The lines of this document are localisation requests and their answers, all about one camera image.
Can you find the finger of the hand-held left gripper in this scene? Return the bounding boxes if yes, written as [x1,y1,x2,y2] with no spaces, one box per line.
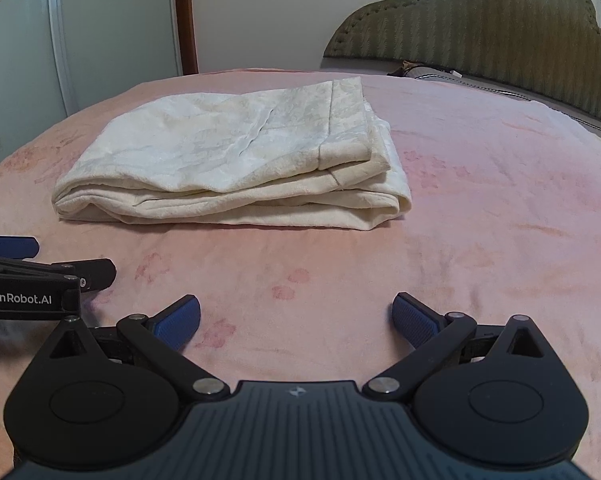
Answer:
[48,258,118,292]
[0,234,41,262]

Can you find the striped brown pillow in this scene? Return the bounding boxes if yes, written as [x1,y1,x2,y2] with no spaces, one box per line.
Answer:
[387,60,433,81]

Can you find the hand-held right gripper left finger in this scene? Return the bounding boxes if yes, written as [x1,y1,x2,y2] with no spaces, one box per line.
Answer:
[45,294,230,401]

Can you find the pink blanket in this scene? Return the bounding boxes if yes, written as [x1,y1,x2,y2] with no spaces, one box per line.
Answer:
[0,66,601,466]

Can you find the cream pants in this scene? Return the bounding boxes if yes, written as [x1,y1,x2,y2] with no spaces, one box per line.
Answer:
[52,76,413,234]

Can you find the olive padded headboard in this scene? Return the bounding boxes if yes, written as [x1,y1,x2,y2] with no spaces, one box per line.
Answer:
[323,0,601,126]

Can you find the brown wooden door frame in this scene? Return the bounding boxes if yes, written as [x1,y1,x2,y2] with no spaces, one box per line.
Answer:
[172,0,200,75]

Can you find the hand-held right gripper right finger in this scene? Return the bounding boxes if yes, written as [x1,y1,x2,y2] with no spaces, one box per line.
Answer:
[363,291,556,400]

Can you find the white flowered wardrobe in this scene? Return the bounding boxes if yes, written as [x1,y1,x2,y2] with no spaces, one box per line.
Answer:
[0,0,184,178]

